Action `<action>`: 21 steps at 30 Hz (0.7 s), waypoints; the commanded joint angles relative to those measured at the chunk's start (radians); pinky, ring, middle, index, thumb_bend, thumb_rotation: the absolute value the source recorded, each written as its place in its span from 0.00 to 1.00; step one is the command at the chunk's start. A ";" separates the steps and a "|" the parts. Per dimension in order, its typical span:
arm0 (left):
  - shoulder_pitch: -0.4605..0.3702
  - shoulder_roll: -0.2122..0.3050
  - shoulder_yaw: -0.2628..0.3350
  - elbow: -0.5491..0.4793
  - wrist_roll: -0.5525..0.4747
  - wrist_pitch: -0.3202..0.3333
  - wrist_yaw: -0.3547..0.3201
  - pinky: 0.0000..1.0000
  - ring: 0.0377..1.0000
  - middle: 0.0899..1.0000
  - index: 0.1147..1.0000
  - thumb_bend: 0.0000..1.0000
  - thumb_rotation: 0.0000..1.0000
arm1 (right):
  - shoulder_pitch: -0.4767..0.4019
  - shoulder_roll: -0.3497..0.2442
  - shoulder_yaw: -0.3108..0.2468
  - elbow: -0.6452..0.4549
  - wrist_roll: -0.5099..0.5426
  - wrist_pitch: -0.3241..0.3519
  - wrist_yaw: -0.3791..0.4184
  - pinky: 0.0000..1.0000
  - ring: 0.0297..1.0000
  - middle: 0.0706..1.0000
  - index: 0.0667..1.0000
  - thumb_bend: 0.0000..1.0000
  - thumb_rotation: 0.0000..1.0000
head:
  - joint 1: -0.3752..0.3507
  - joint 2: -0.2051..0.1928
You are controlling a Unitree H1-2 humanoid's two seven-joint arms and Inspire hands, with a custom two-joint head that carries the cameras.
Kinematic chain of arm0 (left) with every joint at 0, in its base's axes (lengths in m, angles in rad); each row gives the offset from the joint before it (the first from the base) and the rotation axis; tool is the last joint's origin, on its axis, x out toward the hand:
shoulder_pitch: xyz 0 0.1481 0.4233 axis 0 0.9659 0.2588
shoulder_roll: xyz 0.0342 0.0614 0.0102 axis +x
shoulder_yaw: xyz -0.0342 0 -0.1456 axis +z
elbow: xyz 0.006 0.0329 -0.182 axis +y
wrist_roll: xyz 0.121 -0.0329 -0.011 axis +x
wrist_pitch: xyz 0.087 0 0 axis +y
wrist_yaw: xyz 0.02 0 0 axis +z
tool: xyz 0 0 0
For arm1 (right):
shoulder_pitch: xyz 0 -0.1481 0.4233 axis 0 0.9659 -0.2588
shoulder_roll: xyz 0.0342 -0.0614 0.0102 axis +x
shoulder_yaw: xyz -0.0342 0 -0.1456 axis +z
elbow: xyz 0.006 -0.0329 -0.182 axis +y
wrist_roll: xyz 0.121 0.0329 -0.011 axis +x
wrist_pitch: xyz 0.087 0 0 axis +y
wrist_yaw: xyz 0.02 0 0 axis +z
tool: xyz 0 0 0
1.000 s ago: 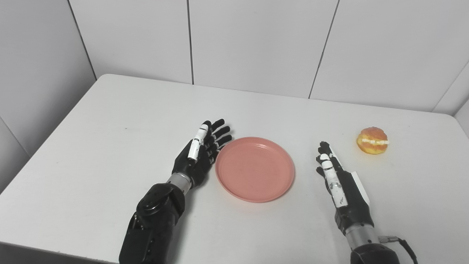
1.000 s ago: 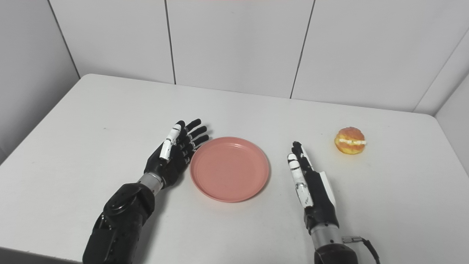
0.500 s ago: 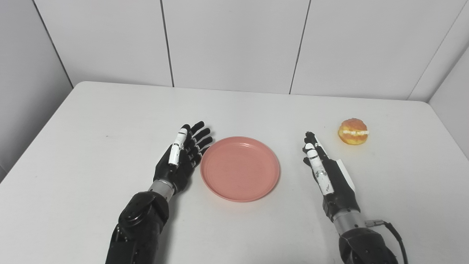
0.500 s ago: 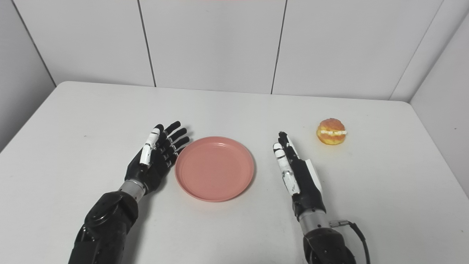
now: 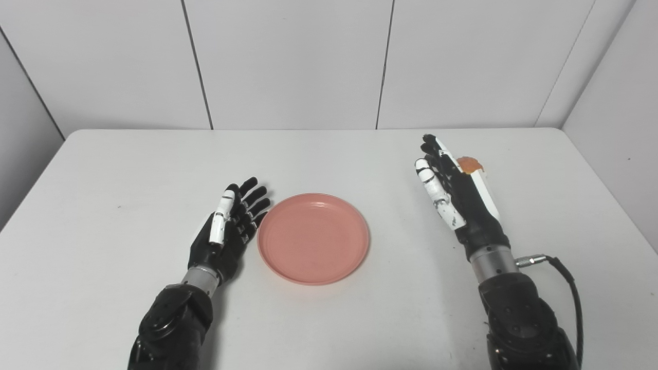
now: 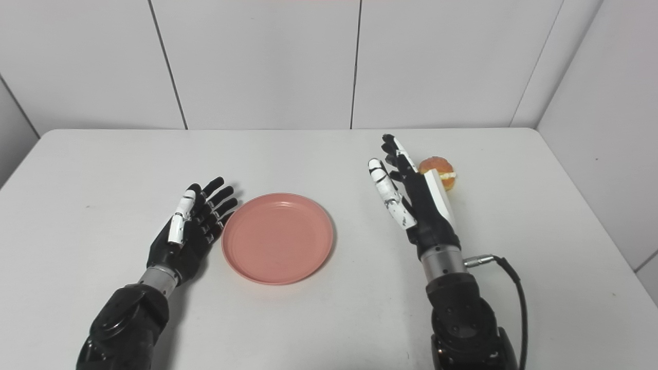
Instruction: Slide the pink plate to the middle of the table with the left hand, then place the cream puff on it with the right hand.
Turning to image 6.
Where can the pink round plate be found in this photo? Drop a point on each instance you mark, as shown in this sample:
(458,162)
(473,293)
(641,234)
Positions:
(277,238)

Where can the cream puff pastry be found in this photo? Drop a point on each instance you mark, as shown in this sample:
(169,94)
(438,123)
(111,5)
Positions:
(446,172)

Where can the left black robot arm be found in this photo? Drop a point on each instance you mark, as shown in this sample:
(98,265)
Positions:
(128,329)

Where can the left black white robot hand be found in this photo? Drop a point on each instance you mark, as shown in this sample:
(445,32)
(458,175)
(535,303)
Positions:
(190,234)

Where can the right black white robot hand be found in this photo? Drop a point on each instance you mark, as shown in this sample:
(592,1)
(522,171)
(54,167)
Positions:
(419,205)

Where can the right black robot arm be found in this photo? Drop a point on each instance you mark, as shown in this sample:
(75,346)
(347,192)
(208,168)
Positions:
(460,313)

